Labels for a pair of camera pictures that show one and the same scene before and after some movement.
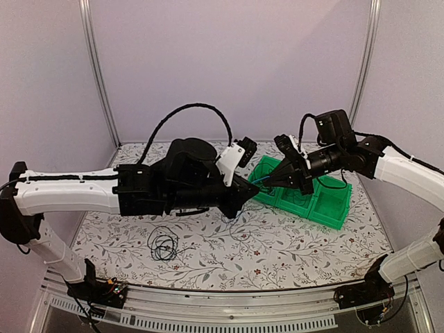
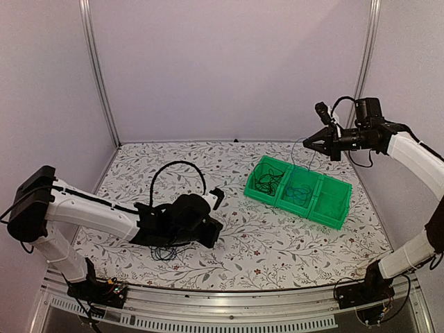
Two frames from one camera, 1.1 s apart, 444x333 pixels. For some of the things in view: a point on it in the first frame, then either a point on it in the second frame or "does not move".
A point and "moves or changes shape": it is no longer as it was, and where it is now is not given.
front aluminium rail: x=170 y=310 does not move
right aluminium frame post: x=374 y=7 does not move
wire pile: x=162 y=243 does not move
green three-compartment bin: x=263 y=167 does not move
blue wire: x=231 y=231 moves or changes shape
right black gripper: x=286 y=175 -> x=333 y=150
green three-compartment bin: x=331 y=202 does not move
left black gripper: x=240 y=196 -> x=209 y=241
